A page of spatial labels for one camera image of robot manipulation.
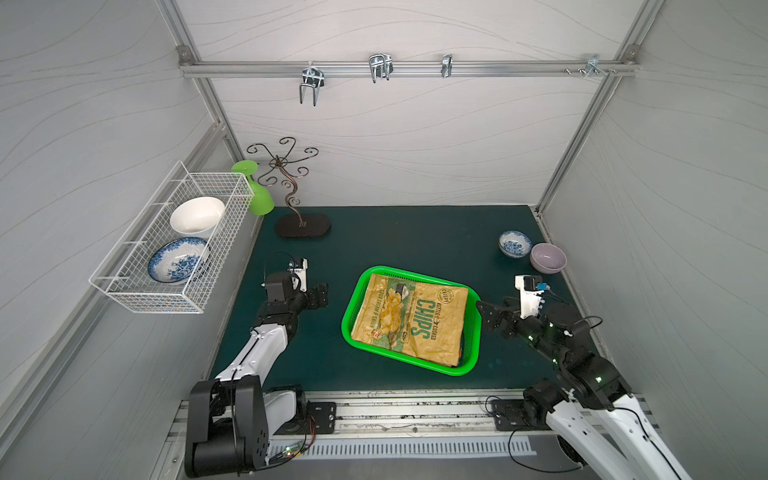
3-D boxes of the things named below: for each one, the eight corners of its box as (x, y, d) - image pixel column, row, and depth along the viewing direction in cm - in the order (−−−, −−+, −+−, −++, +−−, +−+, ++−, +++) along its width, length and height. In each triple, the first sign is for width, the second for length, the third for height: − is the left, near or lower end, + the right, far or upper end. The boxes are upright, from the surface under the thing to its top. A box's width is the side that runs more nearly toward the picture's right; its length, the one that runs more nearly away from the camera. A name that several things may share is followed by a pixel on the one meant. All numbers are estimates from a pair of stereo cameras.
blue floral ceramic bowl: (502, 259, 106) (505, 253, 103) (495, 236, 113) (498, 230, 110) (532, 259, 106) (536, 253, 103) (523, 236, 113) (527, 230, 110)
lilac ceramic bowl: (530, 277, 103) (538, 265, 98) (522, 254, 110) (529, 242, 104) (561, 277, 103) (571, 265, 98) (551, 254, 110) (560, 242, 104)
